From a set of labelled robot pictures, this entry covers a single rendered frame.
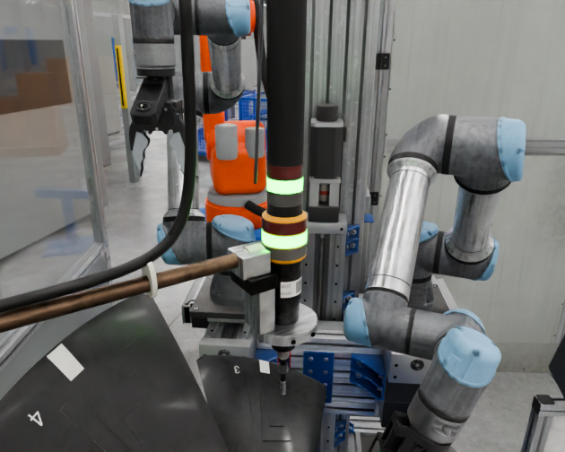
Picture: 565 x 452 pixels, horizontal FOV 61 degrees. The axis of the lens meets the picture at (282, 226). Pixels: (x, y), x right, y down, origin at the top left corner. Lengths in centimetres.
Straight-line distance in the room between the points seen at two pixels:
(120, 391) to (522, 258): 239
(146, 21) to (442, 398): 77
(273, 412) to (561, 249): 221
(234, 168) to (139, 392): 399
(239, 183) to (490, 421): 287
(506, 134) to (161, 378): 72
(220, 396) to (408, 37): 182
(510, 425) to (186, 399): 232
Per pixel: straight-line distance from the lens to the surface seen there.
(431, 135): 97
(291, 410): 78
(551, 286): 286
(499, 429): 271
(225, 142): 433
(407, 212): 88
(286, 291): 47
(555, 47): 250
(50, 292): 39
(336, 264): 141
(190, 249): 131
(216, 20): 104
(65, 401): 51
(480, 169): 98
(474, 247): 125
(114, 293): 40
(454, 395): 71
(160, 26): 96
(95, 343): 52
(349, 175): 141
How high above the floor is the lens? 173
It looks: 21 degrees down
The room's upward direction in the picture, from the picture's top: straight up
